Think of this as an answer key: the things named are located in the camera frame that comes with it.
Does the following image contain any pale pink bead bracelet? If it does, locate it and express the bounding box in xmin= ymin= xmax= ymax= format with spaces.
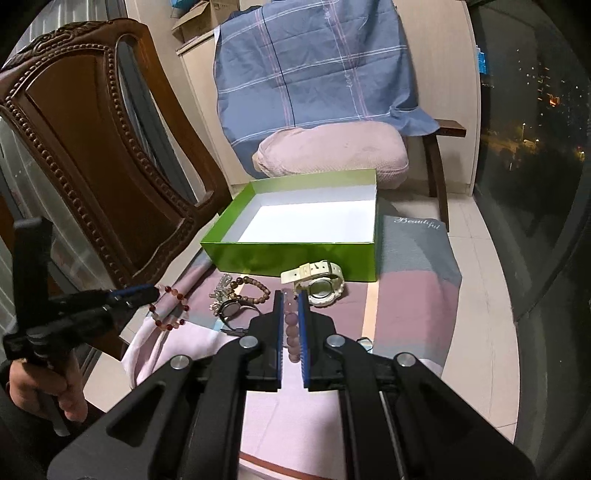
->
xmin=279 ymin=287 xmax=303 ymax=363

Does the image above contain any red pink bead bracelet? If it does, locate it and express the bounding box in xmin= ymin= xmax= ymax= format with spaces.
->
xmin=147 ymin=284 xmax=191 ymax=331

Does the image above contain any brown wooden bead bracelet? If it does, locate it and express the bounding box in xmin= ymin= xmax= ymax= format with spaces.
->
xmin=229 ymin=275 xmax=273 ymax=305

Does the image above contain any black wrist band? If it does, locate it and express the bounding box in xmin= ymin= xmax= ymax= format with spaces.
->
xmin=217 ymin=299 xmax=262 ymax=337

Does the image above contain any white wrist watch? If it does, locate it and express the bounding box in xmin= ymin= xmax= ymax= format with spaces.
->
xmin=280 ymin=260 xmax=346 ymax=308

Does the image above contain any person's left hand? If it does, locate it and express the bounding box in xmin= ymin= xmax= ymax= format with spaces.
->
xmin=8 ymin=352 xmax=88 ymax=423

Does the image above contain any green cardboard box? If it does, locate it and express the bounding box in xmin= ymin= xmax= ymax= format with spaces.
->
xmin=201 ymin=169 xmax=378 ymax=282

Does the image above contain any pink grey striped cloth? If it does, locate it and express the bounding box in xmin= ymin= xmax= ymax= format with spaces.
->
xmin=122 ymin=213 xmax=462 ymax=479

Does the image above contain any pink cushion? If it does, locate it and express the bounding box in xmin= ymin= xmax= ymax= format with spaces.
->
xmin=252 ymin=121 xmax=410 ymax=189

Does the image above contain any carved brown wooden chair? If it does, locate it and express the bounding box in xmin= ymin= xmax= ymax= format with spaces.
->
xmin=1 ymin=18 xmax=231 ymax=288

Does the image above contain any dark wooden armchair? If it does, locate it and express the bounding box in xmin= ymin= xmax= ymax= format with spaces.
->
xmin=409 ymin=119 xmax=467 ymax=231

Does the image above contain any blue plaid cloth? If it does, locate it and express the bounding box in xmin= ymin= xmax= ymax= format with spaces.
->
xmin=213 ymin=1 xmax=439 ymax=179

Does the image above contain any brown cardboard box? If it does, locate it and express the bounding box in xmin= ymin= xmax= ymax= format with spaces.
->
xmin=171 ymin=0 xmax=240 ymax=43

